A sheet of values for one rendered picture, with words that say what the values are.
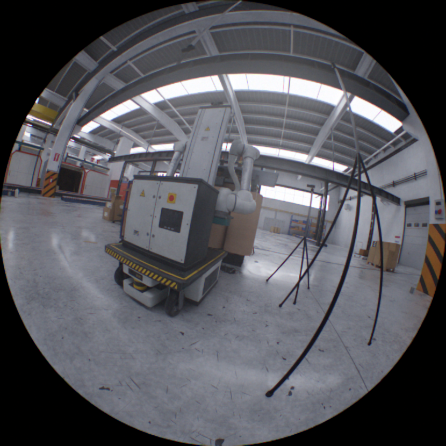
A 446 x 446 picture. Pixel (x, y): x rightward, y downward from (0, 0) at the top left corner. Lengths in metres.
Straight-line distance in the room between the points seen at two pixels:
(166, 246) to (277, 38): 10.02
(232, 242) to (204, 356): 1.59
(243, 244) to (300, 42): 9.93
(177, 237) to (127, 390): 0.80
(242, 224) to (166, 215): 1.33
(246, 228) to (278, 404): 1.87
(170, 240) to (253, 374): 0.83
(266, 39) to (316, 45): 2.61
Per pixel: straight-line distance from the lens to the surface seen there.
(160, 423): 0.67
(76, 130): 11.94
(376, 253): 6.94
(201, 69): 5.18
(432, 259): 4.53
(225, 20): 8.10
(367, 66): 9.97
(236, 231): 2.05
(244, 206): 1.35
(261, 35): 9.97
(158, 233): 0.92
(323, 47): 10.30
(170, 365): 0.77
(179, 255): 0.85
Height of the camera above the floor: 0.66
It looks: 2 degrees down
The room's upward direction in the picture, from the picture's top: 11 degrees clockwise
